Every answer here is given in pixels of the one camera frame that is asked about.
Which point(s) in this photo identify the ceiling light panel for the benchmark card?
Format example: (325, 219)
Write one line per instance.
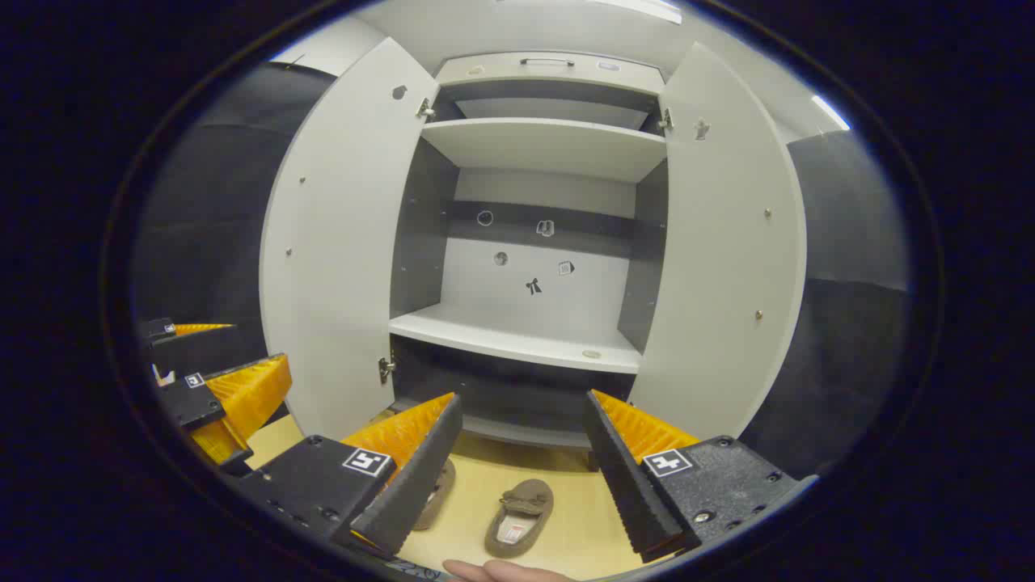
(831, 111)
(639, 6)

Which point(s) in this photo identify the black backdrop cloth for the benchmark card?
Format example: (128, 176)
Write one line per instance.
(202, 202)
(849, 283)

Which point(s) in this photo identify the grey shoe cabinet door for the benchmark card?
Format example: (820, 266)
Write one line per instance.
(340, 242)
(720, 242)

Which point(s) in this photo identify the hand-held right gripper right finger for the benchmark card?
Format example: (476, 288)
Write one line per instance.
(627, 485)

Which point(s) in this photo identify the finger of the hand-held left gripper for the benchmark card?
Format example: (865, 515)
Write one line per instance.
(190, 400)
(166, 328)

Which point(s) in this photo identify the brown suede shoe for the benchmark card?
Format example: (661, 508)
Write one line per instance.
(438, 493)
(517, 517)

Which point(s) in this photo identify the grey shoe cabinet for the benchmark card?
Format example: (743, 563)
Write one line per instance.
(525, 145)

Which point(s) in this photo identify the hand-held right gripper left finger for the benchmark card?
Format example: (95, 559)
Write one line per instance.
(420, 477)

